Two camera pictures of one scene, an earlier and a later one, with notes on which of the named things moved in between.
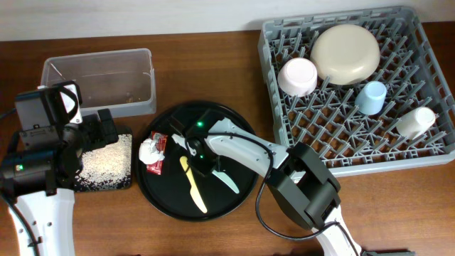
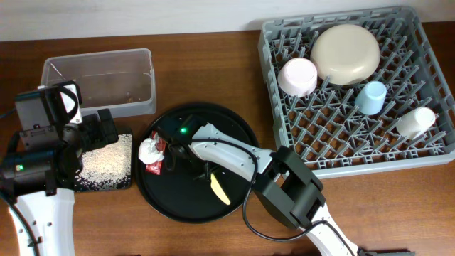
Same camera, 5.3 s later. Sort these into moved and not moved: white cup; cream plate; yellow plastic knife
Moved: yellow plastic knife
Not moved: white cup; cream plate
